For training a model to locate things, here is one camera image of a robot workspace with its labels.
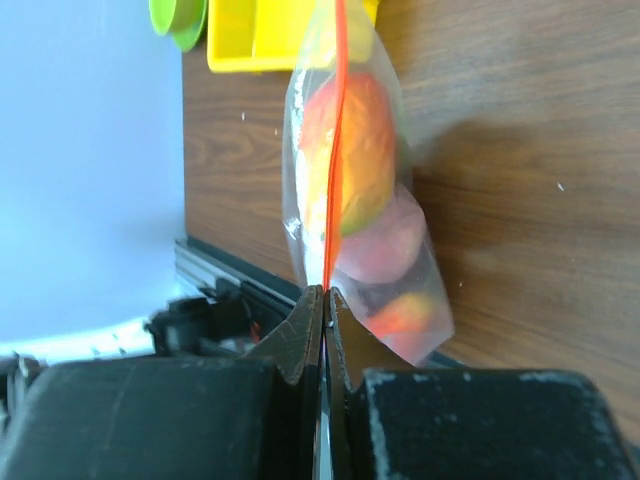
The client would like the clear zip top bag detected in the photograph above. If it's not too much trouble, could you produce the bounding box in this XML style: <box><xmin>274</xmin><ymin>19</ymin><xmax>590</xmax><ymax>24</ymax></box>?
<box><xmin>282</xmin><ymin>1</ymin><xmax>454</xmax><ymax>366</ymax></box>

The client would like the orange red fake mango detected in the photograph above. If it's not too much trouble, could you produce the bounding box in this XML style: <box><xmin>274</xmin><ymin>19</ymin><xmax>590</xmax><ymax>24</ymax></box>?
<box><xmin>298</xmin><ymin>72</ymin><xmax>396</xmax><ymax>236</ymax></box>

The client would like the yellow plastic tray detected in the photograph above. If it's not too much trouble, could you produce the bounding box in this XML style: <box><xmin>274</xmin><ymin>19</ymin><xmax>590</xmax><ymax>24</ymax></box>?
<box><xmin>206</xmin><ymin>0</ymin><xmax>385</xmax><ymax>75</ymax></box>

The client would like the pink fake meat pack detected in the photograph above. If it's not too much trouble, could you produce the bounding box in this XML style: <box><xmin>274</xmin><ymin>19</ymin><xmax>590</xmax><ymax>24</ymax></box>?
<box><xmin>336</xmin><ymin>185</ymin><xmax>427</xmax><ymax>284</ymax></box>

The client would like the aluminium frame rail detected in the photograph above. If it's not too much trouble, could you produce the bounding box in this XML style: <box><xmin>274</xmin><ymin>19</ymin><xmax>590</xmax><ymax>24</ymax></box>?
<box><xmin>174</xmin><ymin>239</ymin><xmax>241</xmax><ymax>297</ymax></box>

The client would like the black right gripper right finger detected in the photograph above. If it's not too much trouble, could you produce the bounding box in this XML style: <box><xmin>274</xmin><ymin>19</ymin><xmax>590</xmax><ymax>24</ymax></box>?
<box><xmin>327</xmin><ymin>288</ymin><xmax>382</xmax><ymax>479</ymax></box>

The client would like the green plastic bowl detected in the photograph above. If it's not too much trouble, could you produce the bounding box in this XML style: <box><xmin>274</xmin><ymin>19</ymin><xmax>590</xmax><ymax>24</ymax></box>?
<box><xmin>148</xmin><ymin>0</ymin><xmax>208</xmax><ymax>53</ymax></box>

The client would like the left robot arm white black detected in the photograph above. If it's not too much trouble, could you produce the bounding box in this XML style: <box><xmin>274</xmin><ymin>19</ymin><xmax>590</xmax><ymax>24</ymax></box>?
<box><xmin>144</xmin><ymin>280</ymin><xmax>293</xmax><ymax>357</ymax></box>

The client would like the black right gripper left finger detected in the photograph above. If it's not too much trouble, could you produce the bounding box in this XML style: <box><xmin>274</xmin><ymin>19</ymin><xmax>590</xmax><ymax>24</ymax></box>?
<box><xmin>243</xmin><ymin>286</ymin><xmax>323</xmax><ymax>479</ymax></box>

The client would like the red fake apple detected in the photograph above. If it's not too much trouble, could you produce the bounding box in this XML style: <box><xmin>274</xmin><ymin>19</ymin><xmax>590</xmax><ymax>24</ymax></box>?
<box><xmin>369</xmin><ymin>293</ymin><xmax>435</xmax><ymax>337</ymax></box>

